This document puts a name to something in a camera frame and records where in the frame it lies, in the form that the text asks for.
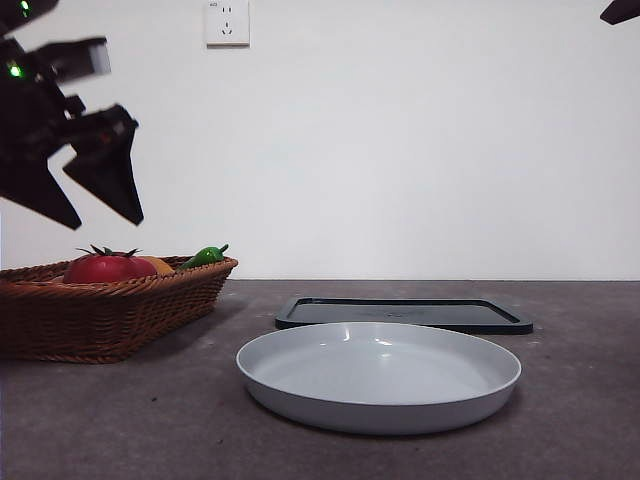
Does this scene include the red plastic tomato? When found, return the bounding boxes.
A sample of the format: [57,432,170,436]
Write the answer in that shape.
[62,244,159,285]

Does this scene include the yellow-brown potato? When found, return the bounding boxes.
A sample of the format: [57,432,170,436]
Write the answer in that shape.
[137,255,176,276]

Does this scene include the green chili pepper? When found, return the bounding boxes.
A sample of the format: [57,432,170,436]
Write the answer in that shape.
[177,243,230,271]

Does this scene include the brown wicker basket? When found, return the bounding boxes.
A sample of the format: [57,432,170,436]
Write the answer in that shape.
[0,255,240,364]

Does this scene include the dark rectangular tray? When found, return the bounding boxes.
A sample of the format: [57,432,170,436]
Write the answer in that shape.
[274,296,534,335]

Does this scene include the round white-grey plate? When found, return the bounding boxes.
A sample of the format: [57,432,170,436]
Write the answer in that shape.
[235,321,523,436]

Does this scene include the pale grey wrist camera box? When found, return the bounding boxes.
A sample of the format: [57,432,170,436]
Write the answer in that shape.
[33,37,112,84]

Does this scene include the white wall power socket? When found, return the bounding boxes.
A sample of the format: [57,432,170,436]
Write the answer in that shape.
[206,0,251,49]

